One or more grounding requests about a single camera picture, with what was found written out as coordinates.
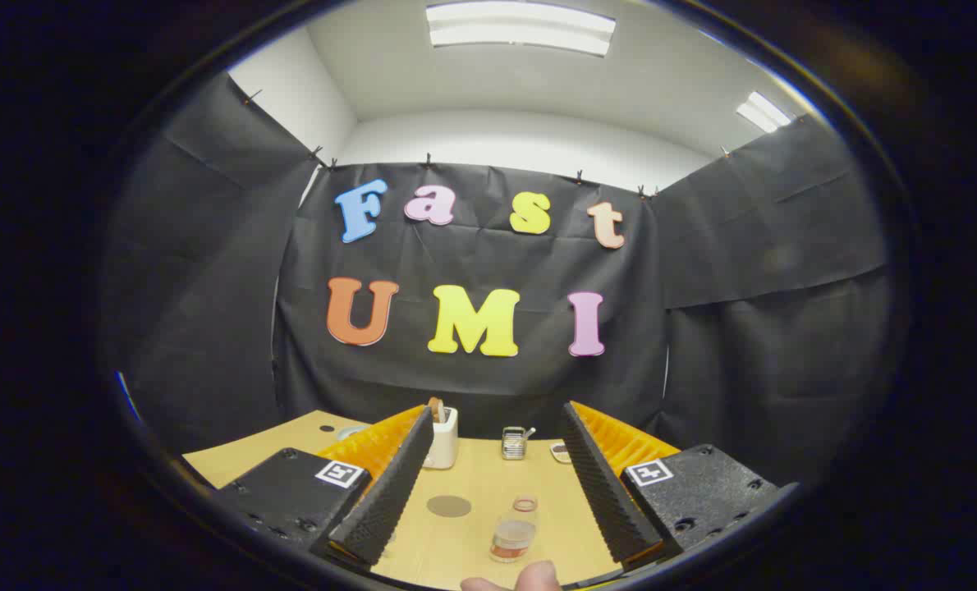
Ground black backdrop cloth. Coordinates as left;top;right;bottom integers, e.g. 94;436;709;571
103;72;892;485

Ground small metal basket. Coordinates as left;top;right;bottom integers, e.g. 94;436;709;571
502;426;536;461

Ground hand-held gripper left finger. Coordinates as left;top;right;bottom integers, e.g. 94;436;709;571
213;404;436;574

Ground clear juice bottle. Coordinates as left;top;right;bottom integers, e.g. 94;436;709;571
489;495;539;564

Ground long ceiling light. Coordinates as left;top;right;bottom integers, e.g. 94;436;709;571
425;2;617;58

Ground small ceiling light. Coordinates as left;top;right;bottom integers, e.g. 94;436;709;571
735;90;793;134

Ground white toaster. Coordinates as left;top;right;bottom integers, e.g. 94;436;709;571
421;405;459;470

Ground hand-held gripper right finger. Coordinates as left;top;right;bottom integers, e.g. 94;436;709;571
561;401;785;574

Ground wooden table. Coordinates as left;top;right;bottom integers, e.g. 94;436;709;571
182;410;621;590

